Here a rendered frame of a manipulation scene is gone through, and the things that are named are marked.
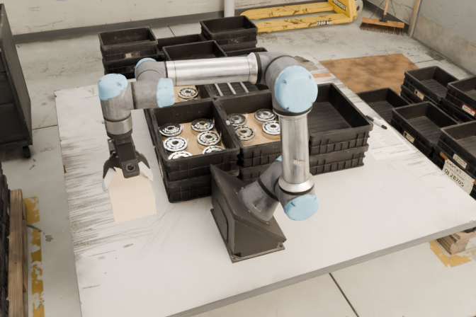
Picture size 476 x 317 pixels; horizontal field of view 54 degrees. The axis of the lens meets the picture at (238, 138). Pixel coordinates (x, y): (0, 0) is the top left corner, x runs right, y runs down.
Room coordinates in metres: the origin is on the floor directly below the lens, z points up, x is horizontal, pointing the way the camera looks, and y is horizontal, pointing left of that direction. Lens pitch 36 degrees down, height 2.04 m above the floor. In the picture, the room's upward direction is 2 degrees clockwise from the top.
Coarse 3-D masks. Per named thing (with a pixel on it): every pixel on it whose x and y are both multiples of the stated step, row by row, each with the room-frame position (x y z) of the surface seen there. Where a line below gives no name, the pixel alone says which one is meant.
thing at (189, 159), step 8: (176, 104) 1.78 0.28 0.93; (184, 104) 1.78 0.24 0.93; (192, 104) 1.79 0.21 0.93; (216, 104) 1.79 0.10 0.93; (152, 112) 1.71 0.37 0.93; (152, 120) 1.65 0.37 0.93; (224, 120) 1.67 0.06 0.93; (160, 136) 1.54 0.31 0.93; (232, 136) 1.55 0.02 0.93; (160, 144) 1.48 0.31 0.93; (216, 152) 1.44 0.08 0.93; (224, 152) 1.44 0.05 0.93; (232, 152) 1.45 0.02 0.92; (168, 160) 1.38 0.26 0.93; (176, 160) 1.38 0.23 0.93; (184, 160) 1.39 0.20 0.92; (192, 160) 1.40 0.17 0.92; (200, 160) 1.41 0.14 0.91
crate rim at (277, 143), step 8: (232, 96) 1.86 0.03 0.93; (240, 96) 1.87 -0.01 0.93; (248, 96) 1.88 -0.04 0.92; (224, 112) 1.73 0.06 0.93; (232, 128) 1.61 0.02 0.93; (240, 144) 1.49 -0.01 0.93; (256, 144) 1.50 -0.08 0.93; (264, 144) 1.50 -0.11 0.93; (272, 144) 1.50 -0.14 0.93; (248, 152) 1.47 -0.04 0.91
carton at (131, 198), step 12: (120, 180) 1.04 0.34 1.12; (132, 180) 1.04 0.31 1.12; (144, 180) 1.05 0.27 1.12; (108, 192) 1.02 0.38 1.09; (120, 192) 0.99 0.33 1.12; (132, 192) 0.99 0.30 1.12; (144, 192) 0.99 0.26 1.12; (120, 204) 0.95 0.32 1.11; (132, 204) 0.96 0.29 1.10; (144, 204) 0.97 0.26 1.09; (120, 216) 0.95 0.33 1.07; (132, 216) 0.96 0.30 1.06; (144, 216) 0.97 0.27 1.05
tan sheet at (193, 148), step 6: (186, 126) 1.76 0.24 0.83; (186, 132) 1.71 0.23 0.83; (216, 132) 1.71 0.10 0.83; (186, 138) 1.66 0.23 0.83; (192, 138) 1.66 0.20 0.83; (192, 144) 1.62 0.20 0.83; (222, 144) 1.62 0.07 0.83; (192, 150) 1.58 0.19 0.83; (198, 150) 1.58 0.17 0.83; (168, 156) 1.53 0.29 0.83
